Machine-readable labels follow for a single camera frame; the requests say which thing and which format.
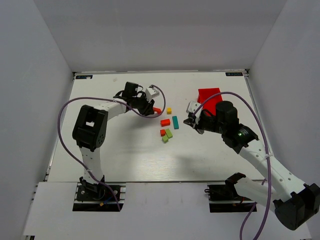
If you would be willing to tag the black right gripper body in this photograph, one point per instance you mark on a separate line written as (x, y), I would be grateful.
(197, 122)

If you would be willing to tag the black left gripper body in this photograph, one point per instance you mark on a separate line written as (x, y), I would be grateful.
(147, 107)

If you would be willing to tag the teal long block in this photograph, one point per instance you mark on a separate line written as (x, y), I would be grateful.
(175, 122)

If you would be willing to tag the red long block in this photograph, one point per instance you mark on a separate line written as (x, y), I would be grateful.
(157, 110)

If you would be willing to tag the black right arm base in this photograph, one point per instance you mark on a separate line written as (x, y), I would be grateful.
(223, 198)

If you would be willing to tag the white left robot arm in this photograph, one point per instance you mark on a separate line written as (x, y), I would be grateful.
(90, 127)

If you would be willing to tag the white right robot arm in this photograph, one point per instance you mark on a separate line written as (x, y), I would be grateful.
(291, 199)

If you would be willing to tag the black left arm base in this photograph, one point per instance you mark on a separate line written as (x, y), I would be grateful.
(104, 201)

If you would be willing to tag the yellow small cube block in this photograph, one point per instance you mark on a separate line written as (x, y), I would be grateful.
(169, 110)

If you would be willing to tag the light green long block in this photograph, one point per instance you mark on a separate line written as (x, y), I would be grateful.
(168, 133)

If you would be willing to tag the red wide block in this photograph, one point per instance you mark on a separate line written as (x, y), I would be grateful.
(165, 122)

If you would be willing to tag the orange square block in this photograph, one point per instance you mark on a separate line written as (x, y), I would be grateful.
(162, 132)

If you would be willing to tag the light green small block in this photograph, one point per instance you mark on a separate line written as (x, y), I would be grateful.
(165, 139)

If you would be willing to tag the right corner label sticker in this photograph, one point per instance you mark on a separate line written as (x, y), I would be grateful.
(234, 74)

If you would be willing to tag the corner label sticker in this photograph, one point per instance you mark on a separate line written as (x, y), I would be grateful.
(234, 74)
(83, 77)

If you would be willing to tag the left corner label sticker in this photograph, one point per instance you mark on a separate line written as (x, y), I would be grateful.
(83, 77)

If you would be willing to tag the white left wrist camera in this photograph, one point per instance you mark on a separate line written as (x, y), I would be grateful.
(151, 93)

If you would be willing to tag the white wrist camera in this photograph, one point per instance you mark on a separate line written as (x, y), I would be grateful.
(151, 93)
(192, 107)

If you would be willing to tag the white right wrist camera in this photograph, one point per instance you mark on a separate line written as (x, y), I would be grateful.
(192, 107)

